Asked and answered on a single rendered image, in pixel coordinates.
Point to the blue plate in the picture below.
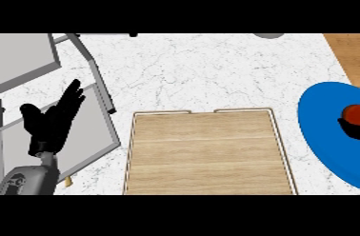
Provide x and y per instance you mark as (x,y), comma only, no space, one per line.
(324,132)

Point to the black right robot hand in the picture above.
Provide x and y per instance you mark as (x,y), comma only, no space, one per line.
(352,128)

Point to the small black object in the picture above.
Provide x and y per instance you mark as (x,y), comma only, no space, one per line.
(134,34)

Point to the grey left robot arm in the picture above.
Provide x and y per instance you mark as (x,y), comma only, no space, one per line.
(33,179)

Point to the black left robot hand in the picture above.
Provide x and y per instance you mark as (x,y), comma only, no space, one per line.
(54,125)

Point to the light wooden tray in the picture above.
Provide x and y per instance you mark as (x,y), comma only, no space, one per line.
(209,154)

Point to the grey round object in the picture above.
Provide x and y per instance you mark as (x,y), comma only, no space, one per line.
(269,35)

